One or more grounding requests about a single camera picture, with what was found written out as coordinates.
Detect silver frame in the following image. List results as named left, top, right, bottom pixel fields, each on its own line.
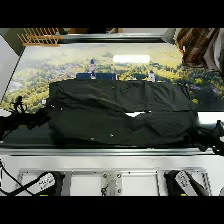
left=0, top=147, right=224, bottom=197

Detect white garment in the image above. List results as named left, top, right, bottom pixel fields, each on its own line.
left=202, top=28, right=224, bottom=74

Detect black cable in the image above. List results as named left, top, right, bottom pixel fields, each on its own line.
left=0, top=159, right=46, bottom=197

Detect brown checked shirt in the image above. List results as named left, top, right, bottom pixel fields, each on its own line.
left=175, top=28, right=221, bottom=68

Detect black trousers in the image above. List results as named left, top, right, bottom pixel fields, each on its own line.
left=44, top=78, right=202, bottom=148

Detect brown wooden rack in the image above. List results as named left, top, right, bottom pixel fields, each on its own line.
left=17, top=28, right=65, bottom=47

